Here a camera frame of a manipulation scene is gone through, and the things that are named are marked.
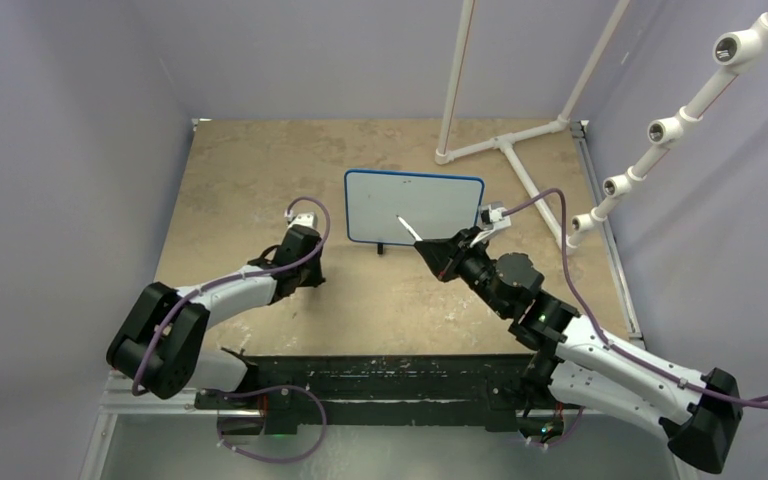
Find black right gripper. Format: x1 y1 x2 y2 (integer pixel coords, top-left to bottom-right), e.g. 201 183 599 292
416 227 511 319

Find white marker pen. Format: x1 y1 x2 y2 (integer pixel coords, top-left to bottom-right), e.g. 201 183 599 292
396 215 422 242

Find blue framed whiteboard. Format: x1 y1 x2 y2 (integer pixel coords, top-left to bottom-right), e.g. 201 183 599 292
343 169 485 246

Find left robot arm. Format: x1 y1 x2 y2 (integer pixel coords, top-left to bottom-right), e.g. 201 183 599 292
106 224 324 409

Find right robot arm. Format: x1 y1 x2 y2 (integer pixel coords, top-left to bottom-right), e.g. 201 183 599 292
414 227 743 474

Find white PVC pipe with fittings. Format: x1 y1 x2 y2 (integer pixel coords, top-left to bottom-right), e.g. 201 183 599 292
566 10 768 247

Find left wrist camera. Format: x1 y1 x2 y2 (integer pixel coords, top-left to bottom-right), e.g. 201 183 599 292
284 210 318 230

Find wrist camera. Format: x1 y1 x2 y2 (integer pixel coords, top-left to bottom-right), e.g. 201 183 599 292
476 202 512 242
284 210 318 230

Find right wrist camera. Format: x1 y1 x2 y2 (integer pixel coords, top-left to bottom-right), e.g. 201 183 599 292
476 202 512 242

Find white PVC pipe frame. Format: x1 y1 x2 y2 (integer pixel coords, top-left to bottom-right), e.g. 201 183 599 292
434 0 630 256

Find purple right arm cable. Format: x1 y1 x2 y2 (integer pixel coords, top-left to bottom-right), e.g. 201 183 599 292
501 188 768 411

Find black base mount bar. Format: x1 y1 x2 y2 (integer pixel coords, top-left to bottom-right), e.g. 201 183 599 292
195 353 556 434

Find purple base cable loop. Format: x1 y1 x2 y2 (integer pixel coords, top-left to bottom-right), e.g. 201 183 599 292
216 385 328 465

